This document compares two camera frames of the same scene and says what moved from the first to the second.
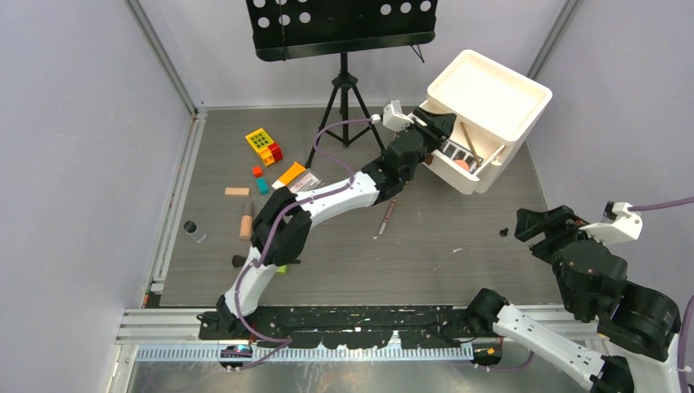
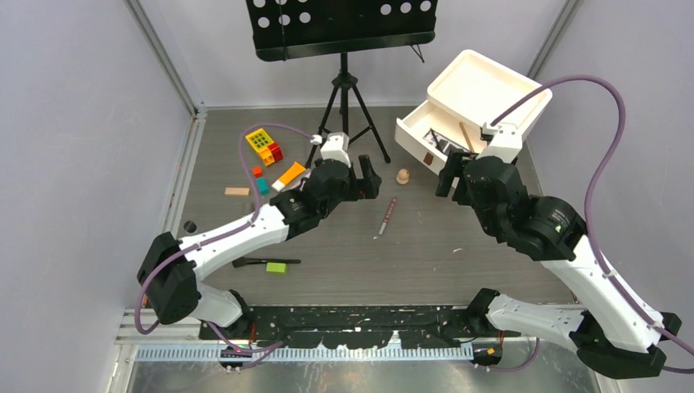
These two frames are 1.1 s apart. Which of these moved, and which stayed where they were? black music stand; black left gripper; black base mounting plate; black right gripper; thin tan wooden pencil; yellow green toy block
Moved: black left gripper; black right gripper
Stayed: black base mounting plate; thin tan wooden pencil; black music stand; yellow green toy block
